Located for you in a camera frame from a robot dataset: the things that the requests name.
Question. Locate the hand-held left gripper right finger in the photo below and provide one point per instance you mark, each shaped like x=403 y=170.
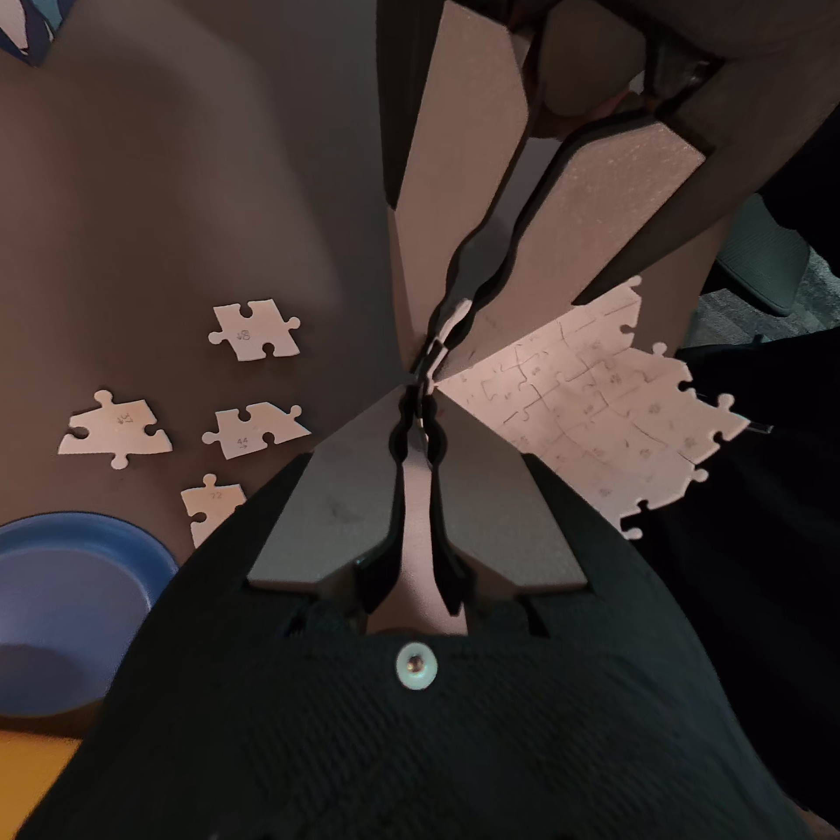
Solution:
x=505 y=518

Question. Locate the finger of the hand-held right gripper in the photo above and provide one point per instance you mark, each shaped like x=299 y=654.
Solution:
x=590 y=216
x=453 y=131

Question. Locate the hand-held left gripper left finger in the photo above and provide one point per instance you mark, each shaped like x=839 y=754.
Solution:
x=328 y=518

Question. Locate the partly built puzzle ball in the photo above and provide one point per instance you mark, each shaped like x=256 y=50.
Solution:
x=590 y=407

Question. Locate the white puzzle piece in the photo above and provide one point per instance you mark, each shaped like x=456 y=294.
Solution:
x=256 y=331
x=454 y=321
x=249 y=433
x=210 y=508
x=115 y=426

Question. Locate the grey office chair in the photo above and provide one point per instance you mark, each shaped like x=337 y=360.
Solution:
x=761 y=262

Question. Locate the blue plastic bowl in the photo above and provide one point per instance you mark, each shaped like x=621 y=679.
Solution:
x=79 y=590

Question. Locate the person's dark clothing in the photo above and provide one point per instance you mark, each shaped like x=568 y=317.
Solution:
x=774 y=558

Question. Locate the yellow board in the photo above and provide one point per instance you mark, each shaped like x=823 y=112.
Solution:
x=26 y=787

